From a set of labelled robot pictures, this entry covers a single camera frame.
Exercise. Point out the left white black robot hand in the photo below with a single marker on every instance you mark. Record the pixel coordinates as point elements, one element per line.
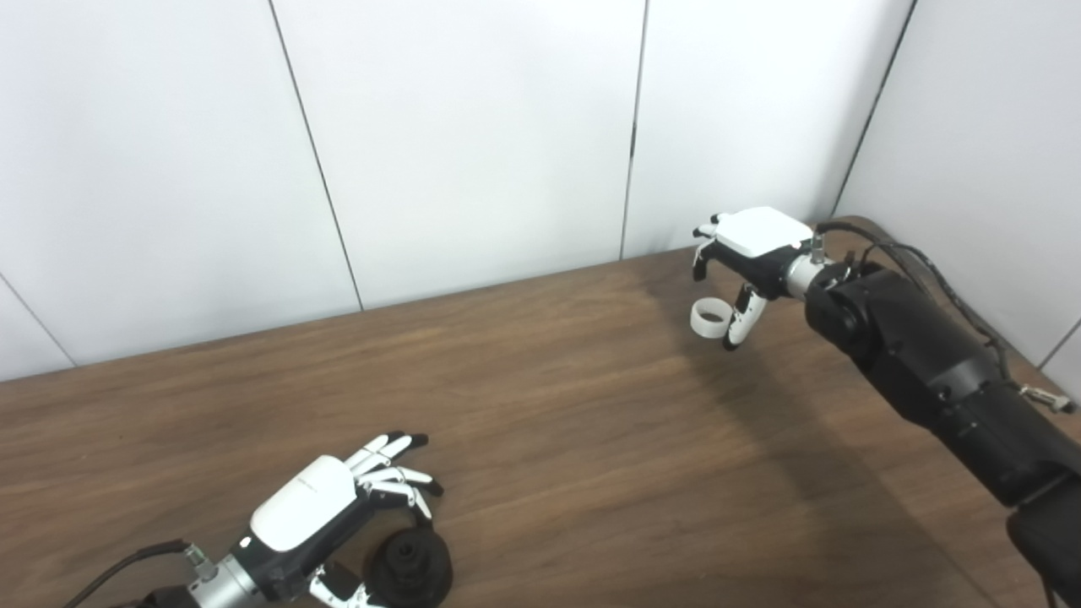
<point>300,507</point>

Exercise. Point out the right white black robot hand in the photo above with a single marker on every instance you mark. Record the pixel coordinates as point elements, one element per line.
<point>760,236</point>

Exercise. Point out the round black plastic part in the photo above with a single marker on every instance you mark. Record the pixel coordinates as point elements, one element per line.
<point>414,570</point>

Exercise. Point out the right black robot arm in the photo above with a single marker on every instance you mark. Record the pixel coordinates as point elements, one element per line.
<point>929,363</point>

